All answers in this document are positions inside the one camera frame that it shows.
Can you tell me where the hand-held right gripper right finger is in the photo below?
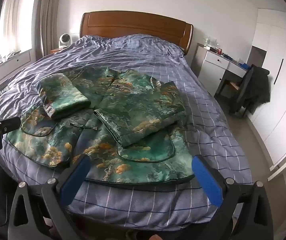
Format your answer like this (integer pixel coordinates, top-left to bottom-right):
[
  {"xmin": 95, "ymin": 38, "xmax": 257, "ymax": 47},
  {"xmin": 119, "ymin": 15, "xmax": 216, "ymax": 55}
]
[{"xmin": 191, "ymin": 154, "xmax": 275, "ymax": 240}]

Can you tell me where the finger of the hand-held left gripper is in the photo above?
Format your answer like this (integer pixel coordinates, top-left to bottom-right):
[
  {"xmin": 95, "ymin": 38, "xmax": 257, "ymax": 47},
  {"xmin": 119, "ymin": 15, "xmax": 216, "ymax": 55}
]
[{"xmin": 0, "ymin": 116, "xmax": 21, "ymax": 133}]

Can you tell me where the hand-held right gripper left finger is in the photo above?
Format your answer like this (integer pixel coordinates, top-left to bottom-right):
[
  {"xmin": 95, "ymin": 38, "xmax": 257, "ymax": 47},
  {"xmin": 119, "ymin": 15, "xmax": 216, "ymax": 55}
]
[{"xmin": 7, "ymin": 153, "xmax": 92, "ymax": 240}]

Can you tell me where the green floral printed jacket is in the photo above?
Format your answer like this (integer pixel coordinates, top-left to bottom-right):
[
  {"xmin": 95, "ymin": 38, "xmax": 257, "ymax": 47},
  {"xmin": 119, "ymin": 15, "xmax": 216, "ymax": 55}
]
[{"xmin": 7, "ymin": 66, "xmax": 196, "ymax": 187}]

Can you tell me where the white window bench cabinet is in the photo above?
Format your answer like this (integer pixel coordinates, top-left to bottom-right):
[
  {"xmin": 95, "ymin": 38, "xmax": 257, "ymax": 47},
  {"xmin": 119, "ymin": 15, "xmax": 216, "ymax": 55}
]
[{"xmin": 0, "ymin": 50, "xmax": 32, "ymax": 92}]

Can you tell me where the white sheer curtain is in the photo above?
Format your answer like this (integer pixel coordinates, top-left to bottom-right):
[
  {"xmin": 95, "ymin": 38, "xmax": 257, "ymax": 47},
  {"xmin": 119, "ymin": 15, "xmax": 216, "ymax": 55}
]
[{"xmin": 0, "ymin": 0, "xmax": 35, "ymax": 57}]

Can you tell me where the white desk fan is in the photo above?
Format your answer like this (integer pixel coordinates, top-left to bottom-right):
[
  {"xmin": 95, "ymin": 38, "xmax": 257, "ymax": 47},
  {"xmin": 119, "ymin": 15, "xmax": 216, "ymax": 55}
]
[{"xmin": 59, "ymin": 33, "xmax": 71, "ymax": 49}]

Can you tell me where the beige curtain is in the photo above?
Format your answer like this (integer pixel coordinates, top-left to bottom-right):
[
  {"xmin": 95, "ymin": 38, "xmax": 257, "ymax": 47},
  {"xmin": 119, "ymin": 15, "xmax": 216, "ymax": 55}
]
[{"xmin": 34, "ymin": 0, "xmax": 66, "ymax": 63}]

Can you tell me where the white desk with drawer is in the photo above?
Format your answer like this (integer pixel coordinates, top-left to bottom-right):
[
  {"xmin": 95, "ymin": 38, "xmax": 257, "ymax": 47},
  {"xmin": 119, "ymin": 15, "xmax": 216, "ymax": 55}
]
[{"xmin": 198, "ymin": 43, "xmax": 250, "ymax": 98}]

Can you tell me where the white wardrobe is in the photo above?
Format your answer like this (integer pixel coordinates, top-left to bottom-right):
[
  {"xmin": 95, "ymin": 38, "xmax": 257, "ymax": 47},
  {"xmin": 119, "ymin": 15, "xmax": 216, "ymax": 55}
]
[{"xmin": 243, "ymin": 9, "xmax": 286, "ymax": 174}]

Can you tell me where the blue checked duvet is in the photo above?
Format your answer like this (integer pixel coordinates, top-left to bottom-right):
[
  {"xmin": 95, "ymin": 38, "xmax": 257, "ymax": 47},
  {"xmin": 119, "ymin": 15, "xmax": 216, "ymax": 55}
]
[{"xmin": 0, "ymin": 34, "xmax": 255, "ymax": 230}]

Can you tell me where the wooden bed headboard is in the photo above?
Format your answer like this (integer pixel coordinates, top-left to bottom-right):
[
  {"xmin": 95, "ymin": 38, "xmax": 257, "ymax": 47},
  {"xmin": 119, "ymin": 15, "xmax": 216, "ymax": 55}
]
[{"xmin": 80, "ymin": 12, "xmax": 194, "ymax": 55}]

